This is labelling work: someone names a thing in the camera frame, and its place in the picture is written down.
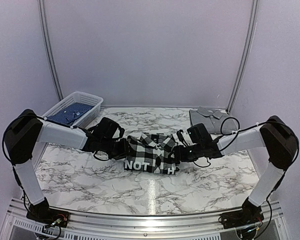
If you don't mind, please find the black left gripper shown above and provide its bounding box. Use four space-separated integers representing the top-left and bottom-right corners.
100 137 136 161

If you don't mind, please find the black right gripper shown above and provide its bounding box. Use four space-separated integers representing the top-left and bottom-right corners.
168 142 204 162

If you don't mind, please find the black white plaid shirt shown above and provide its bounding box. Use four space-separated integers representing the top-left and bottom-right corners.
124 133 180 175

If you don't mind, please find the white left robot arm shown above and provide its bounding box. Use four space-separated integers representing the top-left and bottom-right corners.
1 109 129 223

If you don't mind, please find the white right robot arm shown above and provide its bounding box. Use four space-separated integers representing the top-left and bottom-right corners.
172 115 300 224

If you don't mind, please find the white plastic basket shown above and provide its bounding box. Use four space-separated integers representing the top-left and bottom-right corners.
42 91 104 128

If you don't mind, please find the folded grey shirt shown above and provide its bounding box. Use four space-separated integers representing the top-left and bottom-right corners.
189 106 239 135

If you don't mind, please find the blue shirt in basket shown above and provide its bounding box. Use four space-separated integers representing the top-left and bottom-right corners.
46 102 93 126

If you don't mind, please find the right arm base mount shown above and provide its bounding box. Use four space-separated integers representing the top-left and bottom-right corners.
218 210 265 229

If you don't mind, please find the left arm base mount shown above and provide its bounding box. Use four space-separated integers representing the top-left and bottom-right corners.
26 207 70 228

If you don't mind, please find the aluminium front frame rail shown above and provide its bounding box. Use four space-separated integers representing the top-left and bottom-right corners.
0 198 291 240

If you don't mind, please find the left aluminium corner post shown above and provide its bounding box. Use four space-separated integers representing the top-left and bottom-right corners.
37 0 64 101

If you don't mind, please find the aluminium corner post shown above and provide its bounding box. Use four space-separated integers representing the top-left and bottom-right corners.
37 0 64 101
226 0 260 114

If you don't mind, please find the right aluminium corner post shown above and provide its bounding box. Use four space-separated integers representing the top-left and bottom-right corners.
226 0 260 114

